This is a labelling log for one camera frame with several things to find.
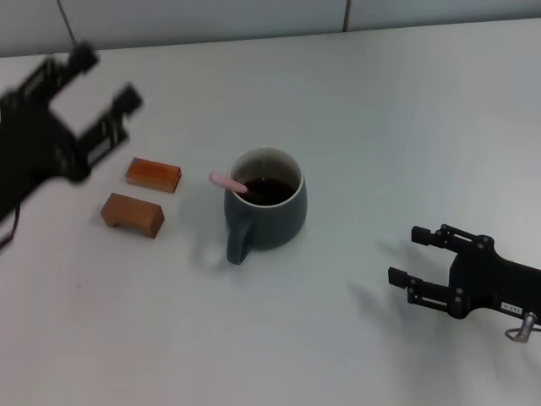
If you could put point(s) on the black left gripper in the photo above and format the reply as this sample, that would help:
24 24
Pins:
34 152

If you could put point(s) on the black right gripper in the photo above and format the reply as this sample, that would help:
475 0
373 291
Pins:
490 279

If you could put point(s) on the grey cup with coffee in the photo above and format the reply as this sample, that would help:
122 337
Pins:
270 224

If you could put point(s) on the flat orange wooden block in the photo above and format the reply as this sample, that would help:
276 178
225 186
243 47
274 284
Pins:
154 173

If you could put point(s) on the brown arched wooden block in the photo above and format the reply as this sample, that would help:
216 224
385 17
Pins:
135 211

